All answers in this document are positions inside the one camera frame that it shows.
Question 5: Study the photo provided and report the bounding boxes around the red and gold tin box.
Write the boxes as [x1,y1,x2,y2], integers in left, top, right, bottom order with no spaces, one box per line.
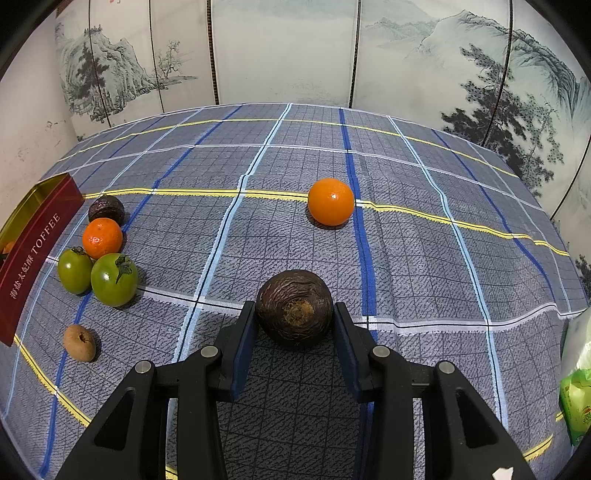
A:
[0,173,85,347]

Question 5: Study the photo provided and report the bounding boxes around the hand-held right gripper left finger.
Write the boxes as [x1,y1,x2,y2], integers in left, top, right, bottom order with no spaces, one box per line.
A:
[55,301,259,480]

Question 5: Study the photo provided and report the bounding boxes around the small brown longan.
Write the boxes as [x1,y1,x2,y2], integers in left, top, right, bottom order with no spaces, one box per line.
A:
[64,324,97,363]

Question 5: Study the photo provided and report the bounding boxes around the small dark passion fruit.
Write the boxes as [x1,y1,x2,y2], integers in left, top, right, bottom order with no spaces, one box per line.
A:
[88,195,125,226]

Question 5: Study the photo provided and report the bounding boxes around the large orange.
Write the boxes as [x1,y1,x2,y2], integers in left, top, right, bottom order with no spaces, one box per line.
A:
[308,178,356,227]

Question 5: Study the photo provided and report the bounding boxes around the painted landscape folding screen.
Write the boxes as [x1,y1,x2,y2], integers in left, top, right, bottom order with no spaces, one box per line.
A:
[54,0,591,296]

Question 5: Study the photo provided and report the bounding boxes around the small tangerine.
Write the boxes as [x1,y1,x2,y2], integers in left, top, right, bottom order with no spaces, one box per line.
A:
[82,218,124,260]

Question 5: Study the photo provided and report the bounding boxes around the blue plaid tablecloth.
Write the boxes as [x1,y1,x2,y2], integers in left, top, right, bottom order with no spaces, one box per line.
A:
[0,102,591,480]

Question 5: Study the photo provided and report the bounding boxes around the green tomato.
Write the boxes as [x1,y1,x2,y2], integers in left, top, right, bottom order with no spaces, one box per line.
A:
[57,247,94,295]
[90,253,139,307]

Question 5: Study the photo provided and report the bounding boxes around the white plastic bag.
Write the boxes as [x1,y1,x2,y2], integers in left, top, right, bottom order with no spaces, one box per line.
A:
[561,309,591,384]

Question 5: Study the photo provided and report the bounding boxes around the large dark brown passion fruit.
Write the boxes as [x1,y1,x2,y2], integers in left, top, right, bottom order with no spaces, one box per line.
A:
[255,270,334,350]

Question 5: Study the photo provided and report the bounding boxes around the green snack packet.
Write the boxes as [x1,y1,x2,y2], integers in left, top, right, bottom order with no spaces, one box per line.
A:
[560,367,591,446]

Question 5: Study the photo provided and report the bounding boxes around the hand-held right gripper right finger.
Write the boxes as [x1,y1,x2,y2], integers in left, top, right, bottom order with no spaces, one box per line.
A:
[333,301,539,480]

